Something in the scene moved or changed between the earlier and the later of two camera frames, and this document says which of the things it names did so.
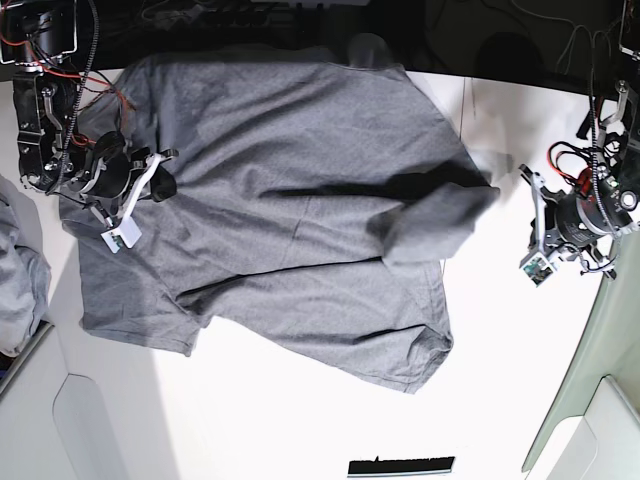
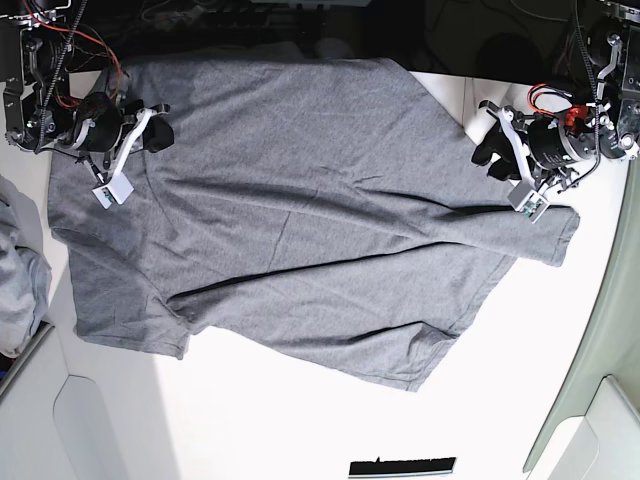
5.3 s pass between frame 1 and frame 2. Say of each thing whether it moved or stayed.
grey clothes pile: stayed
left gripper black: moved
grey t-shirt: moved
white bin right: stayed
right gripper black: moved
